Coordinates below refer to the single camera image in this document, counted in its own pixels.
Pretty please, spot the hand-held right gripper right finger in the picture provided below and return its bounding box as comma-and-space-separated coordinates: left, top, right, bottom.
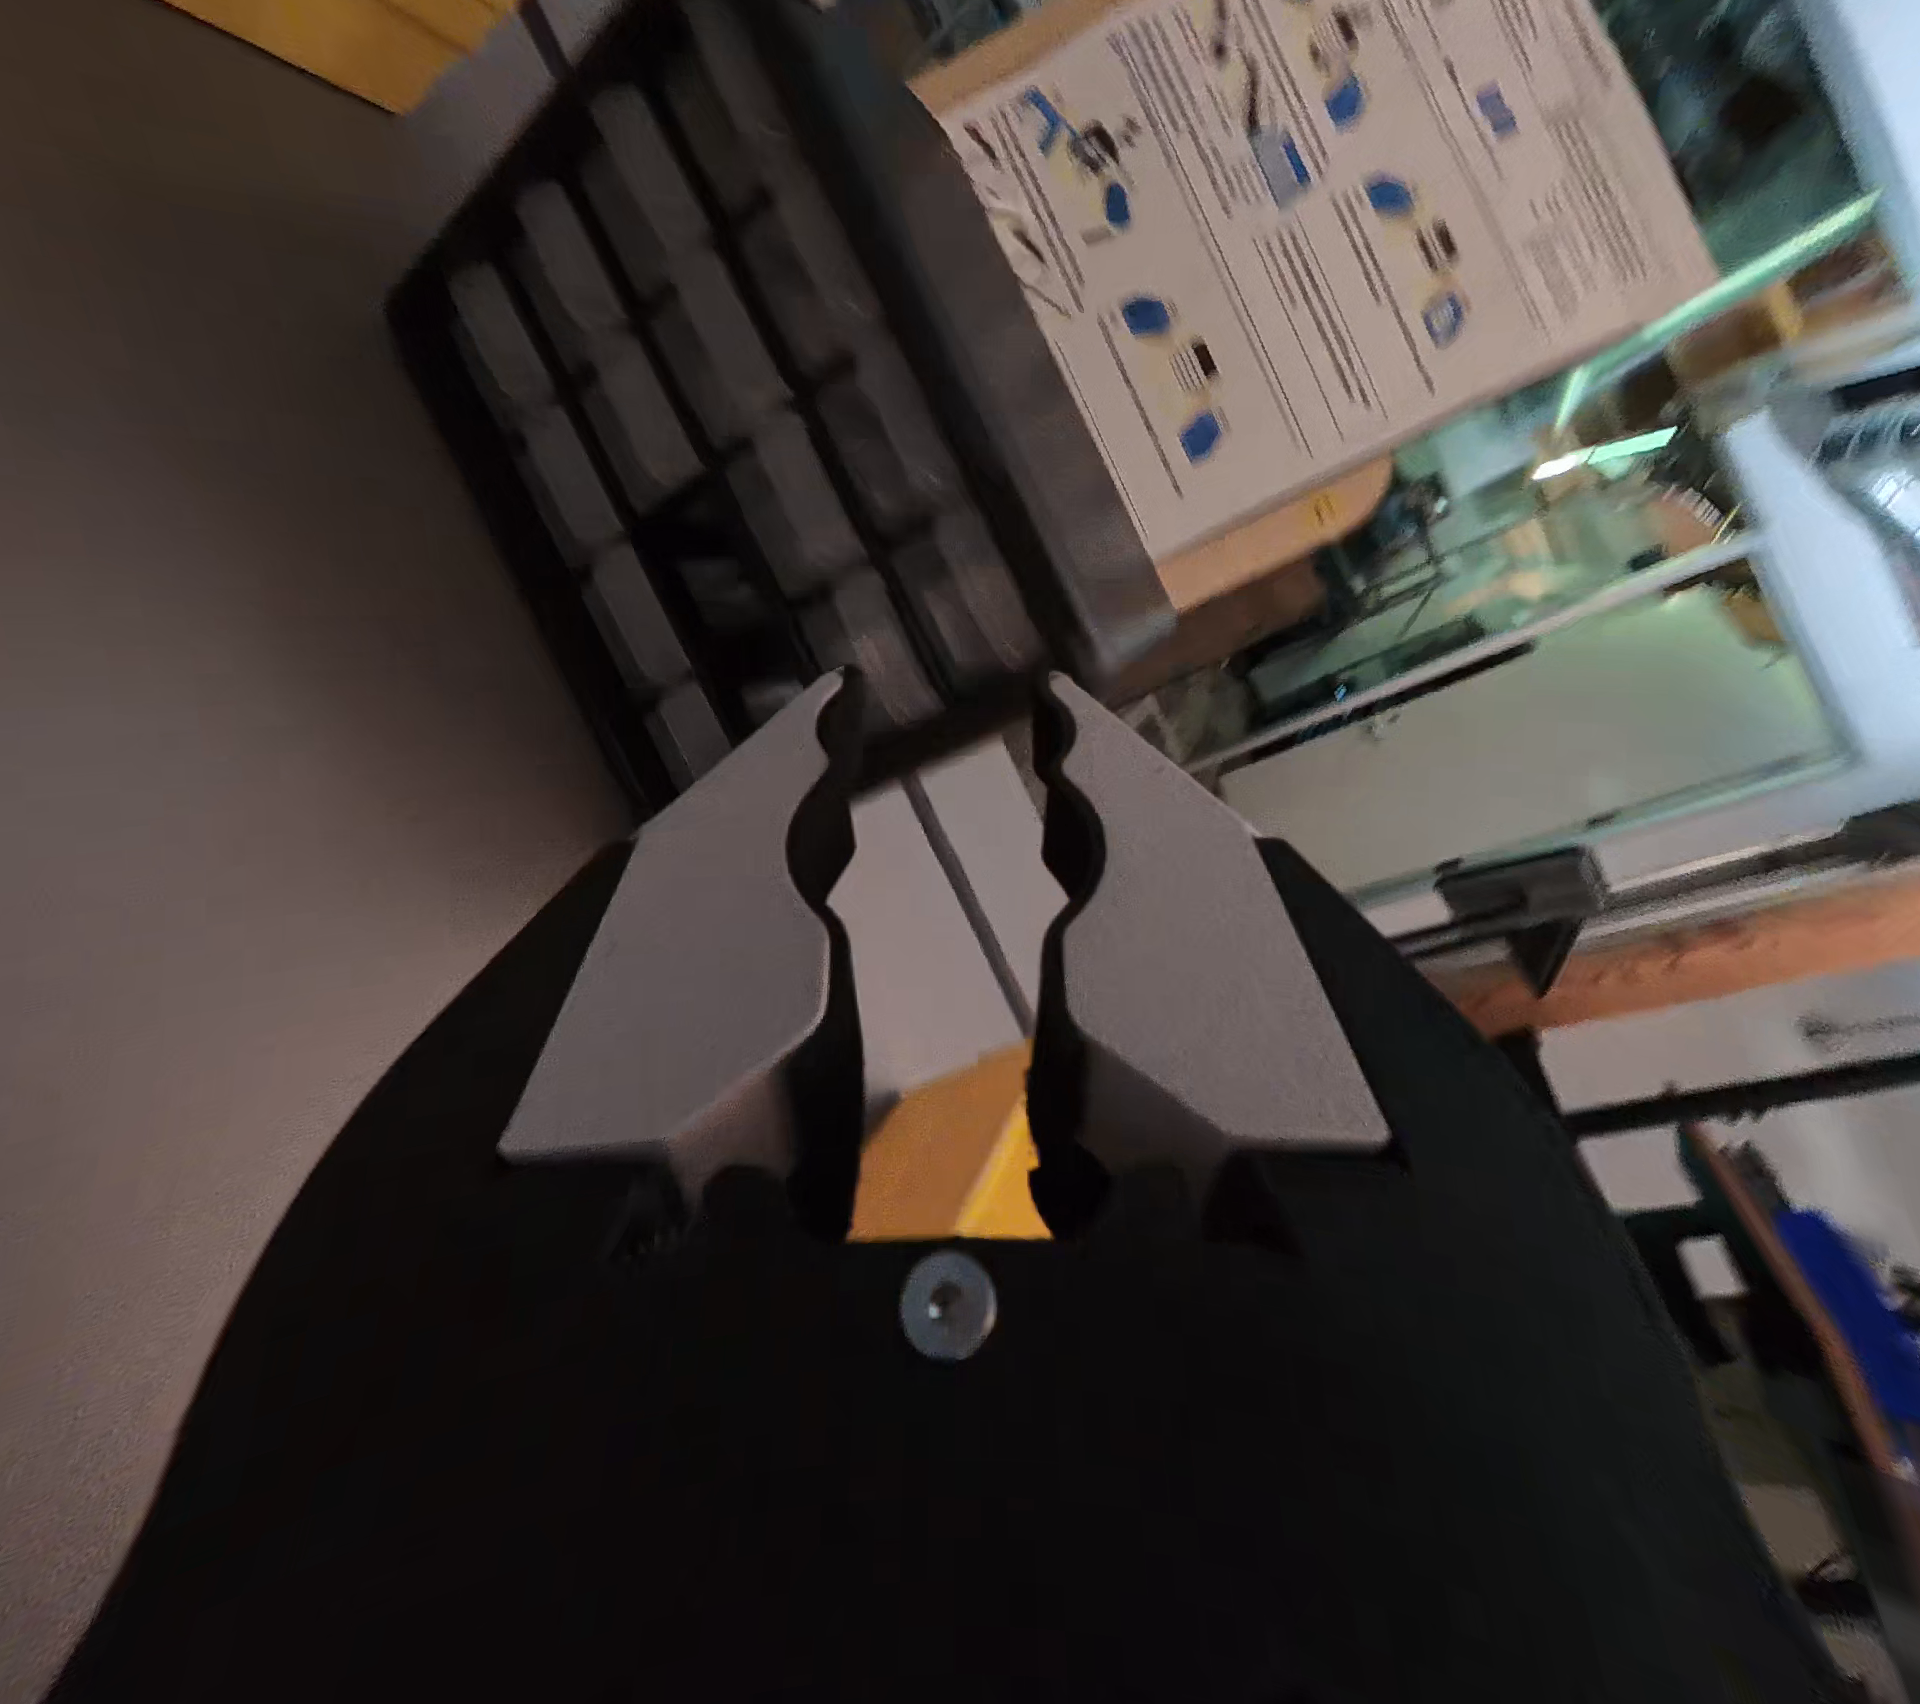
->
1025, 673, 1389, 1239

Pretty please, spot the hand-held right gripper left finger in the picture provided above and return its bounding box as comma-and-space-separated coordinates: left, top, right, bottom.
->
497, 668, 871, 1239

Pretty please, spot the black drawer cabinet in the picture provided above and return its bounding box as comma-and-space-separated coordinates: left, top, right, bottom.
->
385, 0, 1179, 823

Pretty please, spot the set of clear cabinet drawers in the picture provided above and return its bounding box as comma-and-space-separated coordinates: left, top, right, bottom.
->
445, 0, 1051, 763

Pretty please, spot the black table clamp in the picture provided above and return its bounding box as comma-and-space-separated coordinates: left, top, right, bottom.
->
1432, 848, 1608, 994

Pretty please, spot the brown cardboard sheet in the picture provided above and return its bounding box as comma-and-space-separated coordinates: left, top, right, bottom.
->
1162, 458, 1397, 614

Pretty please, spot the wooden workbench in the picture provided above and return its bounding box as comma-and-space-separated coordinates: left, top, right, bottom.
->
1439, 864, 1920, 1038

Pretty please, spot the blue object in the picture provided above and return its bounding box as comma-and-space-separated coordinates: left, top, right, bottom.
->
1776, 1208, 1920, 1381

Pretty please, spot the printed instruction poster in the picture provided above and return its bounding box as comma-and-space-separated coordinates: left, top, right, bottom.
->
913, 0, 1719, 559

